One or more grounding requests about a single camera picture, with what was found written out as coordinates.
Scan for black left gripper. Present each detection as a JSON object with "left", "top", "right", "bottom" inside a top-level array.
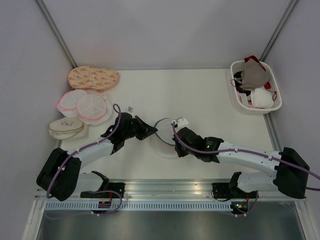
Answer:
[{"left": 123, "top": 115, "right": 158, "bottom": 141}]

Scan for blue-trimmed mesh laundry bag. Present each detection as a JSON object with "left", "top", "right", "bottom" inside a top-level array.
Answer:
[{"left": 150, "top": 117, "right": 178, "bottom": 159}]

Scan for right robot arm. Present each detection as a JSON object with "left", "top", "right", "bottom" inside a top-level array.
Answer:
[{"left": 172, "top": 125, "right": 310, "bottom": 199}]

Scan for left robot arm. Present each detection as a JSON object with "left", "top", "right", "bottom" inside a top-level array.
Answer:
[{"left": 36, "top": 112, "right": 158, "bottom": 202}]

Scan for pink-trimmed mesh laundry bag front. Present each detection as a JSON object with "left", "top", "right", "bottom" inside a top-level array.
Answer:
[{"left": 76, "top": 94, "right": 107, "bottom": 121}]

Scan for pink-trimmed mesh laundry bag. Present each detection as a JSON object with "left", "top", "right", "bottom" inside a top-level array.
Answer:
[
  {"left": 56, "top": 89, "right": 87, "bottom": 118},
  {"left": 76, "top": 94, "right": 107, "bottom": 121}
]

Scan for white bra in basket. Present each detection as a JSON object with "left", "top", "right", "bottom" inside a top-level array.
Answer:
[{"left": 250, "top": 87, "right": 274, "bottom": 109}]

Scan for carrot print bra case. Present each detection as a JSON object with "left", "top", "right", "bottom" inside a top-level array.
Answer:
[{"left": 67, "top": 65, "right": 120, "bottom": 91}]

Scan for pink-trimmed mesh laundry bag back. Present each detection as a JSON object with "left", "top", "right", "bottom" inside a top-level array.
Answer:
[{"left": 56, "top": 89, "right": 87, "bottom": 118}]

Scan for beige bra pouch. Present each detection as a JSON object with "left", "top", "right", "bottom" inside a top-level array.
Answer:
[{"left": 48, "top": 117, "right": 89, "bottom": 140}]

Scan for taupe bra in basket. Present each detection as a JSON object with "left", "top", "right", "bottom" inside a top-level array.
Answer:
[{"left": 241, "top": 59, "right": 269, "bottom": 90}]

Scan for red bra in basket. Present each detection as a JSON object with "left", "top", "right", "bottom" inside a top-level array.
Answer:
[{"left": 230, "top": 55, "right": 278, "bottom": 101}]

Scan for white plastic basket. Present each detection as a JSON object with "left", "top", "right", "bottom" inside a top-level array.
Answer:
[{"left": 229, "top": 56, "right": 283, "bottom": 115}]

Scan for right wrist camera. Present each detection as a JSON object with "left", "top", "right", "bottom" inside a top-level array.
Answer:
[{"left": 171, "top": 117, "right": 189, "bottom": 128}]

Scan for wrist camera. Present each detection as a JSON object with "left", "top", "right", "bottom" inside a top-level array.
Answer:
[
  {"left": 171, "top": 117, "right": 189, "bottom": 128},
  {"left": 126, "top": 106, "right": 134, "bottom": 114}
]

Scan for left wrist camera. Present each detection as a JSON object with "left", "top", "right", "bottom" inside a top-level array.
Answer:
[{"left": 126, "top": 106, "right": 134, "bottom": 114}]

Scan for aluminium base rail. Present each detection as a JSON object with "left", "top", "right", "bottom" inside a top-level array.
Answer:
[{"left": 34, "top": 180, "right": 307, "bottom": 201}]

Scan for white slotted cable duct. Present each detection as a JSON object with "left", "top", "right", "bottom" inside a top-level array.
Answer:
[{"left": 45, "top": 200, "right": 232, "bottom": 212}]

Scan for left aluminium frame post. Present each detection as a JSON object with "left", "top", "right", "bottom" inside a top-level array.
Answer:
[{"left": 34, "top": 0, "right": 78, "bottom": 68}]

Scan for aluminium frame post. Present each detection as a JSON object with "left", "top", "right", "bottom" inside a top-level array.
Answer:
[
  {"left": 34, "top": 0, "right": 78, "bottom": 68},
  {"left": 260, "top": 0, "right": 300, "bottom": 62}
]

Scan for right aluminium frame post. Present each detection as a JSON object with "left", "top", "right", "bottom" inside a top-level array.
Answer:
[{"left": 260, "top": 0, "right": 300, "bottom": 62}]

